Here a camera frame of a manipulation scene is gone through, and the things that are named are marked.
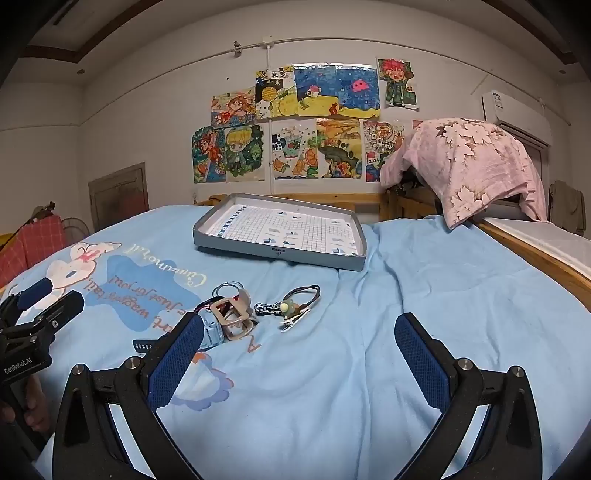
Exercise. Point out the wooden bed frame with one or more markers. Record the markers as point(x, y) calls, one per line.
point(531, 256)

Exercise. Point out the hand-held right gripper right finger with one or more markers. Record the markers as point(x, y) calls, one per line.
point(422, 364)

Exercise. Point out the brown wooden door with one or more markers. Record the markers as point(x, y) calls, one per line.
point(120, 191)

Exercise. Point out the white air conditioner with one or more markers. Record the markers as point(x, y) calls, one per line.
point(512, 110)

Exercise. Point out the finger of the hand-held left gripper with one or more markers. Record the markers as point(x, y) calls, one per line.
point(32, 290)
point(62, 307)

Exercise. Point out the pink floral cloth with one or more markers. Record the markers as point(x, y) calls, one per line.
point(471, 161)

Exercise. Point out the red plaid cloth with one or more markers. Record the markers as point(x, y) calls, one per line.
point(32, 244)

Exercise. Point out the beige square bangle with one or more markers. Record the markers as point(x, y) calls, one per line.
point(220, 310)
point(244, 328)

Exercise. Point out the person's left hand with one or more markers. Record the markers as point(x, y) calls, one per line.
point(36, 404)

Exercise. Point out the light blue printed blanket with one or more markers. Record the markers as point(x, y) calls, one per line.
point(351, 323)

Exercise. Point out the olive hanging jacket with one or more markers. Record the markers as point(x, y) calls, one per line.
point(568, 207)

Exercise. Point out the grey shallow tray box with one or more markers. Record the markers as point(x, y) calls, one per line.
point(286, 228)

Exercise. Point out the group of colourful wall drawings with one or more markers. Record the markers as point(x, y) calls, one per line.
point(323, 115)

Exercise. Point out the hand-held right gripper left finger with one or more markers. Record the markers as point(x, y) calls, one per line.
point(175, 362)

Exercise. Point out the black thin stand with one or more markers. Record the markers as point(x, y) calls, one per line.
point(27, 224)

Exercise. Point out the metal alligator hair clip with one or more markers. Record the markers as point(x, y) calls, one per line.
point(293, 321)

